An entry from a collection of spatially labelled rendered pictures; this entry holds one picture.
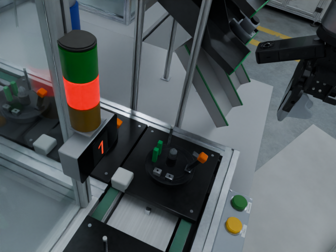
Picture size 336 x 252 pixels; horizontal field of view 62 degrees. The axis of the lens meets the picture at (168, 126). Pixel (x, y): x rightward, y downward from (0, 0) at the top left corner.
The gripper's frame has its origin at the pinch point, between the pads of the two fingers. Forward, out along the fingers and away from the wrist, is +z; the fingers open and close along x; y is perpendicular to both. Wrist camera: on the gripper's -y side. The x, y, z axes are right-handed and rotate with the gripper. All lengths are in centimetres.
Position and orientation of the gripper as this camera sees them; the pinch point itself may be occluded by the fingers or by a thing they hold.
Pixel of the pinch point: (278, 114)
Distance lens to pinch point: 64.9
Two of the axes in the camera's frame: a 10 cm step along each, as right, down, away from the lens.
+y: 9.2, 3.6, -1.7
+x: 3.8, -6.3, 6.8
